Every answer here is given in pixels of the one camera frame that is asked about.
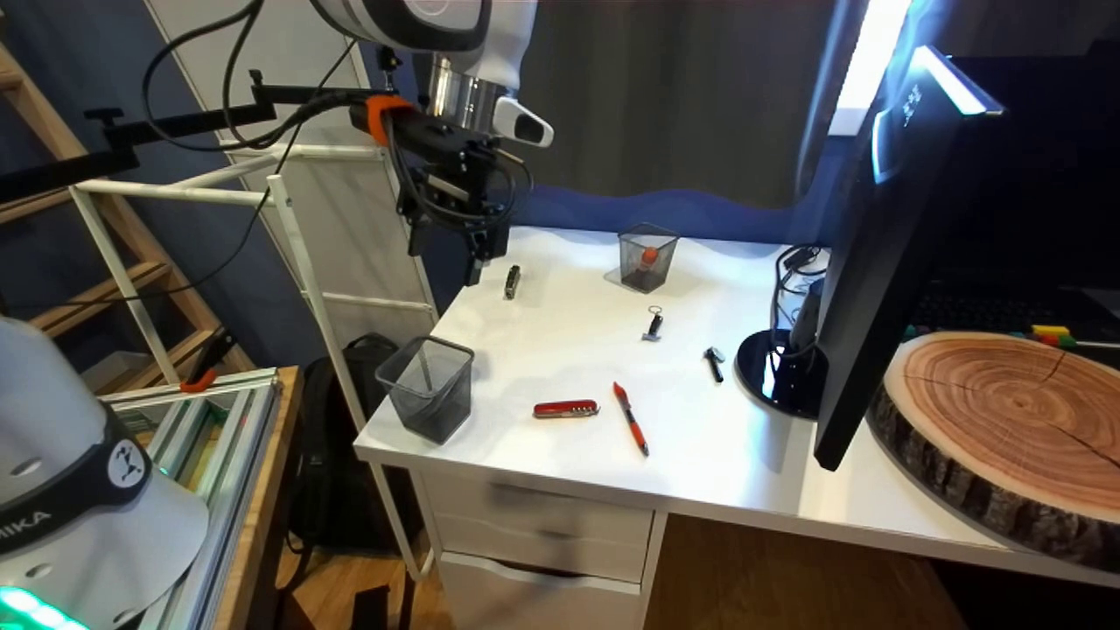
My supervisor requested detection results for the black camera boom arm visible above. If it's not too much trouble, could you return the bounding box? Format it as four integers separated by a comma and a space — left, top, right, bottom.
0, 75, 406, 202

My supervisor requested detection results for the keyring multitool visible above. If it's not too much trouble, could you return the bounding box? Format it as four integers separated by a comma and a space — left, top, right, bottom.
641, 305, 665, 342

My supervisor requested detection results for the red pocket knife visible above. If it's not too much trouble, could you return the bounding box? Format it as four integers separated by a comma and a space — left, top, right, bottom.
532, 398, 598, 421

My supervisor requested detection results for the small black marker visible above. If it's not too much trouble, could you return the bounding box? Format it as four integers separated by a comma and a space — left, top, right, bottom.
704, 346, 726, 387

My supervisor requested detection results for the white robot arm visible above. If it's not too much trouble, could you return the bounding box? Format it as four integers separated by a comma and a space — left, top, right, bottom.
313, 0, 553, 285

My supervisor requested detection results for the grey mesh container front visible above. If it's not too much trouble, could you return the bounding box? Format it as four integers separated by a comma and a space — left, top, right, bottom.
376, 335, 476, 444

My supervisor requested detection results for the red pen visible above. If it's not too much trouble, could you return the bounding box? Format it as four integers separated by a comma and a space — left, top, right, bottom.
612, 382, 650, 460

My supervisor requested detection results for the grey curtain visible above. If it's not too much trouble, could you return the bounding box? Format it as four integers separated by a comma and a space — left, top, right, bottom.
522, 0, 867, 206

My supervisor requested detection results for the dark folding knife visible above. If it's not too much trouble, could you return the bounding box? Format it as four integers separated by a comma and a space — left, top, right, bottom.
506, 267, 522, 302

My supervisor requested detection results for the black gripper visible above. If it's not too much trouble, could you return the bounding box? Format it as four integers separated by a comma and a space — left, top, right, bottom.
392, 113, 507, 285

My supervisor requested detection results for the black computer monitor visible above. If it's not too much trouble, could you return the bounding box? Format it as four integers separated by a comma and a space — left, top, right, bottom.
811, 45, 1004, 470

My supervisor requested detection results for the wooden ladder shelf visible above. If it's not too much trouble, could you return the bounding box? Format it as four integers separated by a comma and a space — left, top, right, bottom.
0, 45, 256, 397

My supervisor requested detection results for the white metal rack frame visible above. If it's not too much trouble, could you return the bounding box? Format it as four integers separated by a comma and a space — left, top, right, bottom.
69, 137, 440, 583

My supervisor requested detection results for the white desk drawer unit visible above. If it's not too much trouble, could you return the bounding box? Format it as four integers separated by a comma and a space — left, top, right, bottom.
416, 472, 665, 630

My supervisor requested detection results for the wooden log slice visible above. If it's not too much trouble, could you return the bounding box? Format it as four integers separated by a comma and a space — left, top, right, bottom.
867, 333, 1120, 575

